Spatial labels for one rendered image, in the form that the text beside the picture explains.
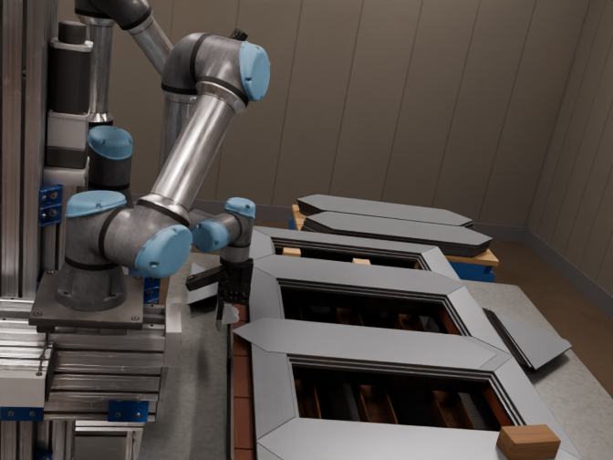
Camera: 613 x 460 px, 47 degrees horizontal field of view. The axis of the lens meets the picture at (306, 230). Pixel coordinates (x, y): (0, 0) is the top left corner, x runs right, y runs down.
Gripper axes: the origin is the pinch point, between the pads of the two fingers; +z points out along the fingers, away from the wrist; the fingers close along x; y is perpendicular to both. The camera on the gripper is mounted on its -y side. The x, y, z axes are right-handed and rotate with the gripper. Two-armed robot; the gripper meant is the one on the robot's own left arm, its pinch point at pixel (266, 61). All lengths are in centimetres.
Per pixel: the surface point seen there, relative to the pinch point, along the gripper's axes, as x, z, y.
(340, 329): 73, -8, 52
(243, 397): 86, -48, 52
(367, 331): 76, -1, 51
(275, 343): 72, -30, 52
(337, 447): 111, -41, 47
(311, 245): 19, 23, 61
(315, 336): 73, -17, 52
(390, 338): 81, 3, 51
